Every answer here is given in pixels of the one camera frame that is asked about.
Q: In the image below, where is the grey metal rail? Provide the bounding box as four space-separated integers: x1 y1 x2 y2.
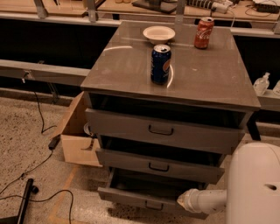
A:
0 59 89 87

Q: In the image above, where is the white bowl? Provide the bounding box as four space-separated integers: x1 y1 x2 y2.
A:
143 26 175 45

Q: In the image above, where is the red coca-cola can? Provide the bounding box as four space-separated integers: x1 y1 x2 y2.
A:
194 17 214 49

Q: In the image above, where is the grey drawer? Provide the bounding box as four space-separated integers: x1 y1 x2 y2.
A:
98 168 207 220
85 108 244 155
96 148 224 184

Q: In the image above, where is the blue pepsi can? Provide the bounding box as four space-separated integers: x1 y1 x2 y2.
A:
150 45 172 85

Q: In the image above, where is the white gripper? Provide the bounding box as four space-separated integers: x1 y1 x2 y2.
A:
177 189 202 214

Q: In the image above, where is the grey bottom drawer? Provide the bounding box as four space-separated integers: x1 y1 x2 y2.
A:
98 168 207 220

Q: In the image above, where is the grey top drawer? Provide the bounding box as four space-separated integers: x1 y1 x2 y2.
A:
85 108 244 155

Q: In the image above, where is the black power adapter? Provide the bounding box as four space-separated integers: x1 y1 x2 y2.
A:
48 135 60 151

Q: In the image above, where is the grey middle drawer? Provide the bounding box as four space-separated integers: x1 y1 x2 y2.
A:
96 148 224 184

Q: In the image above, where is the black stand foot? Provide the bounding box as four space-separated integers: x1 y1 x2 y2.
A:
0 178 39 224

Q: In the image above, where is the black floor cable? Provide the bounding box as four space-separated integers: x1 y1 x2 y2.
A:
0 73 75 224

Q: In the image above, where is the white power strip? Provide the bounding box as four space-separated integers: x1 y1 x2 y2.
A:
187 0 228 14

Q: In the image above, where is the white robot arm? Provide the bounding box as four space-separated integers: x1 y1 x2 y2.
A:
178 143 280 224

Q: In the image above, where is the cardboard box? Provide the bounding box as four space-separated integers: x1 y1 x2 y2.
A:
52 92 102 167

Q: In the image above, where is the grey drawer cabinet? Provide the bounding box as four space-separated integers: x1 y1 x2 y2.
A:
80 20 262 191

